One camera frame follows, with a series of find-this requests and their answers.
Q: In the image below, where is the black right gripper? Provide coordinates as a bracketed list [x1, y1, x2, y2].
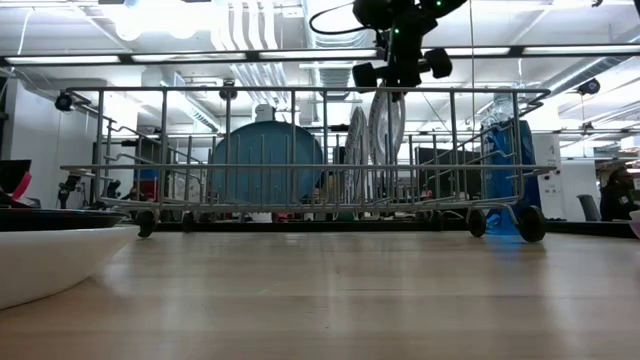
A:
[351, 19, 454, 102]

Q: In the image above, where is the black white patterned plate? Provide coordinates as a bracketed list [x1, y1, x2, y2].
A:
[368, 88, 407, 169]

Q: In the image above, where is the black white floral plate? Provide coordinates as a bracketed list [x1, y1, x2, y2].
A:
[343, 105, 372, 205]

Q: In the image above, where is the large blue plate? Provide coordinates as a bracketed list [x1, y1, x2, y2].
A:
[208, 120, 325, 206]

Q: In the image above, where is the dark speckled plate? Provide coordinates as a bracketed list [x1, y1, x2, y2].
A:
[0, 208, 129, 233]

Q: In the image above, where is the white deep plate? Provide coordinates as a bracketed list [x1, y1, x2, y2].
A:
[0, 224, 140, 311]

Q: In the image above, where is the black monitor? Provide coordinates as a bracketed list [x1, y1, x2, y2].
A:
[414, 147, 484, 200]

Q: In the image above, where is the blue dish soap bottle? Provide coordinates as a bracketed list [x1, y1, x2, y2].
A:
[480, 89, 542, 237]

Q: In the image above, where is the white cabinet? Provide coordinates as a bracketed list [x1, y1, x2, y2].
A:
[530, 132, 601, 221]

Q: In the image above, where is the person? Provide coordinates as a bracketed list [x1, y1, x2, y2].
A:
[598, 167, 640, 222]

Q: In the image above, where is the black tripod device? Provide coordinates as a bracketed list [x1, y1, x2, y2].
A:
[56, 173, 82, 210]

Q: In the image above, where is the black screen with pink edge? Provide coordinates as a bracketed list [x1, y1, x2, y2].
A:
[0, 159, 34, 206]

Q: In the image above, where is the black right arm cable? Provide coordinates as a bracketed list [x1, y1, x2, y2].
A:
[308, 2, 381, 36]

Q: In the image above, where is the black table frame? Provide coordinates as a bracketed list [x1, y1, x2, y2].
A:
[149, 219, 640, 240]

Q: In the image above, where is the grey wire dish rack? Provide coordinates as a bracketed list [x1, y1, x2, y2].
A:
[59, 86, 557, 245]

